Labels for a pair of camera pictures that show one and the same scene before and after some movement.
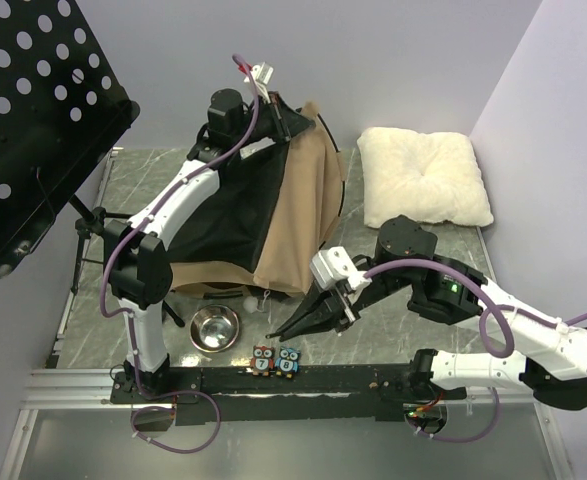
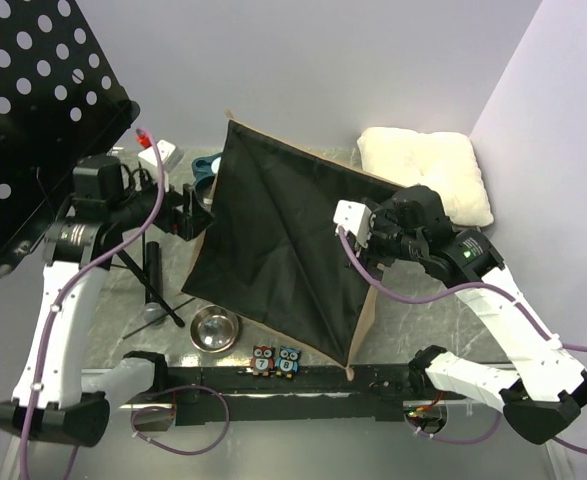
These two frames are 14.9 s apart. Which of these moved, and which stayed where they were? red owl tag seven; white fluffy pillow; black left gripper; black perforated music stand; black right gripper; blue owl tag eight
Moved: black right gripper; black left gripper
Stayed: white fluffy pillow; blue owl tag eight; black perforated music stand; red owl tag seven
